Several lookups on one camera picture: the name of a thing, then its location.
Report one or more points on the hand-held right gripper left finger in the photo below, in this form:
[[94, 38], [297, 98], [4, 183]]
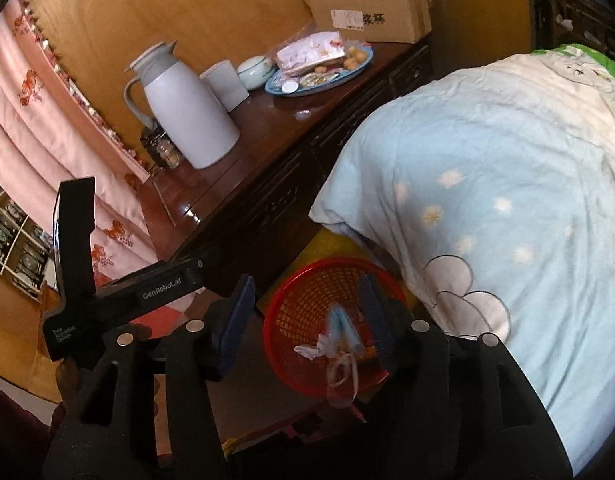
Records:
[[235, 325]]

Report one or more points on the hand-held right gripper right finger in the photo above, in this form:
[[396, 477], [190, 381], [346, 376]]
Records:
[[380, 320]]

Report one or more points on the blue face mask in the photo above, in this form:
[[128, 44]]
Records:
[[345, 332]]

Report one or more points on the red plastic mesh basket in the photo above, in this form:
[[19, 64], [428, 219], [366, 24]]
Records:
[[297, 305]]

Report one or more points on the white tissue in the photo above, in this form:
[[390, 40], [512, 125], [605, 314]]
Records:
[[310, 350]]

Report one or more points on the person's left forearm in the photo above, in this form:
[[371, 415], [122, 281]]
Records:
[[17, 425]]

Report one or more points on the person's left hand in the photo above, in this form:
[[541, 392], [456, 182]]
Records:
[[67, 380]]

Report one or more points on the display shelf with plates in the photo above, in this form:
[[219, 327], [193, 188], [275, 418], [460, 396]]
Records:
[[12, 240]]

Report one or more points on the pink embroidered curtain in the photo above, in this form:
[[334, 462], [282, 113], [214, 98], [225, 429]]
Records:
[[47, 125]]

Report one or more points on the small glass jar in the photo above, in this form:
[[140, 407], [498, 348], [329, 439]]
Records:
[[168, 156]]

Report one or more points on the cartoon print blanket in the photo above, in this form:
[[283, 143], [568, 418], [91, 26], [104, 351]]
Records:
[[487, 185]]

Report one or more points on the white thermos jug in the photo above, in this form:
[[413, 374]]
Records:
[[192, 110]]

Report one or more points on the dark wooden sideboard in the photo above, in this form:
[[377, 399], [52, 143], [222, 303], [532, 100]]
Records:
[[267, 140]]

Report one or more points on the white cup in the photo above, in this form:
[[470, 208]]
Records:
[[225, 85]]

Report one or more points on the white lidded ceramic bowl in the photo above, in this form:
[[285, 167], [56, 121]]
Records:
[[255, 72]]

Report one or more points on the blue oval plate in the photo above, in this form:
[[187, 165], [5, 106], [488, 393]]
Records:
[[357, 67]]

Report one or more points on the pile of walnuts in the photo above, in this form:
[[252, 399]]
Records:
[[355, 57]]

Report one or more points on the pink snack bag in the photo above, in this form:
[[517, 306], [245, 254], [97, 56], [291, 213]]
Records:
[[307, 52]]

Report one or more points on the cardboard box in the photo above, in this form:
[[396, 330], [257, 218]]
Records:
[[387, 15]]

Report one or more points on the wooden wardrobe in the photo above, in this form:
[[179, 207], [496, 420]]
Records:
[[477, 20]]

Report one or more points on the carved wooden table set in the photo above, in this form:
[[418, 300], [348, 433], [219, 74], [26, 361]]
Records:
[[577, 5]]

